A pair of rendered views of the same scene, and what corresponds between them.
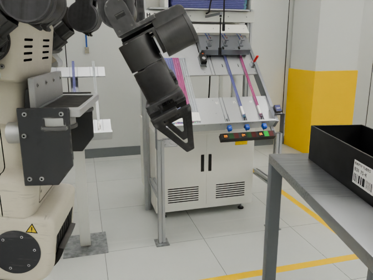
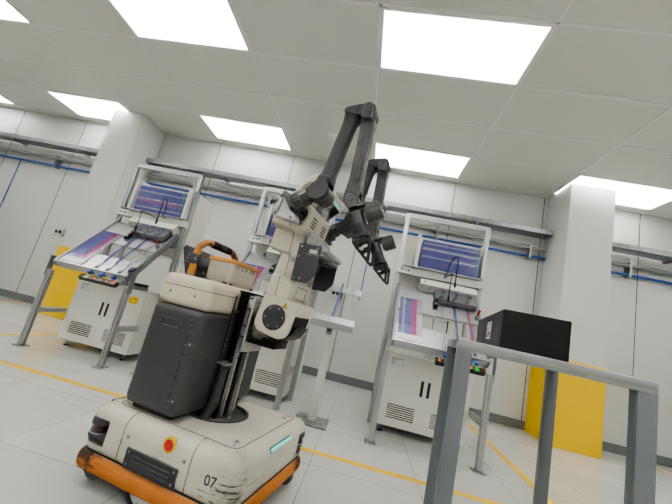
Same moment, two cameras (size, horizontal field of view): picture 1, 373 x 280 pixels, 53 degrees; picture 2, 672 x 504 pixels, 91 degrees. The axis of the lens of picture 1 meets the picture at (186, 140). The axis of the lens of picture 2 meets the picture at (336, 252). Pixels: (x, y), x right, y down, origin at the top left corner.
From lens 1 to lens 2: 0.69 m
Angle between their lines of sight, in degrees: 34
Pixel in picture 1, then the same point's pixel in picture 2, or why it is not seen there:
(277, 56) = not seen: hidden behind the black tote
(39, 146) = (303, 262)
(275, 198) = (448, 372)
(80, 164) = (326, 351)
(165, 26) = (369, 207)
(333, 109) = (578, 403)
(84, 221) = (316, 399)
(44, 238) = (289, 313)
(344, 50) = (589, 346)
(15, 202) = (283, 289)
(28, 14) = (316, 195)
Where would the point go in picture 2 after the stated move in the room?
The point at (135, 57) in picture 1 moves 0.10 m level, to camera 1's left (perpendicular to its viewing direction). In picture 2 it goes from (353, 218) to (328, 215)
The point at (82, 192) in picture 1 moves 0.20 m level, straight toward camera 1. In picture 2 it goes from (321, 374) to (318, 378)
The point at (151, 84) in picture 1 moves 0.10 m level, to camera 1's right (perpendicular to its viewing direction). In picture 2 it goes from (357, 229) to (384, 232)
